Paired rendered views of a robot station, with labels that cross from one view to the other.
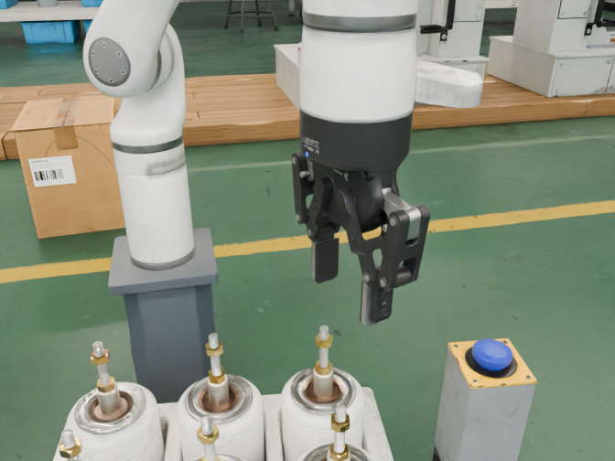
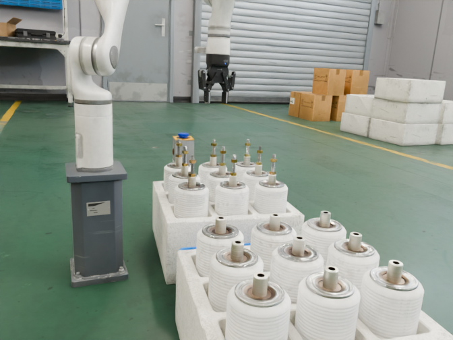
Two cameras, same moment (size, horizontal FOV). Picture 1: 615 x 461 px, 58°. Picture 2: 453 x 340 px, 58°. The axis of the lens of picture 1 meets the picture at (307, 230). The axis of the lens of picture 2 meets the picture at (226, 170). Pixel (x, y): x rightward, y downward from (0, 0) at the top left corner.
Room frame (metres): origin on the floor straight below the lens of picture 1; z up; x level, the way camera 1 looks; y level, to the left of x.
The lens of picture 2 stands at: (0.54, 1.30, 0.58)
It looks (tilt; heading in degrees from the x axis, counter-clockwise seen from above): 14 degrees down; 261
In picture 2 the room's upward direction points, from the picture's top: 3 degrees clockwise
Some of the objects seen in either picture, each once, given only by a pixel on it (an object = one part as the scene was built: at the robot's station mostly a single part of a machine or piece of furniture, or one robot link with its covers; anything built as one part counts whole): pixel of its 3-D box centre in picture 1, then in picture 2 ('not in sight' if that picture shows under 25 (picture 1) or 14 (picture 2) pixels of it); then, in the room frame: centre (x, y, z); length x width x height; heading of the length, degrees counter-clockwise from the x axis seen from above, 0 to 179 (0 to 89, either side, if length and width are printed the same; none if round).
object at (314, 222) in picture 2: not in sight; (324, 224); (0.19, 0.50, 0.25); 0.08 x 0.08 x 0.01
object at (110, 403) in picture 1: (109, 399); (191, 181); (0.46, 0.22, 0.26); 0.02 x 0.02 x 0.03
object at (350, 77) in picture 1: (381, 56); (214, 44); (0.38, -0.05, 0.64); 0.11 x 0.09 x 0.06; 120
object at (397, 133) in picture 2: not in sight; (402, 131); (-1.57, -2.02, 0.09); 0.39 x 0.39 x 0.18; 17
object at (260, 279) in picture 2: not in sight; (259, 285); (0.39, 0.77, 0.26); 0.02 x 0.02 x 0.03
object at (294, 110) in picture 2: not in sight; (304, 104); (-1.24, -3.69, 0.15); 0.30 x 0.24 x 0.30; 12
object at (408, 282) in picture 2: not in sight; (393, 278); (0.16, 0.74, 0.25); 0.08 x 0.08 x 0.01
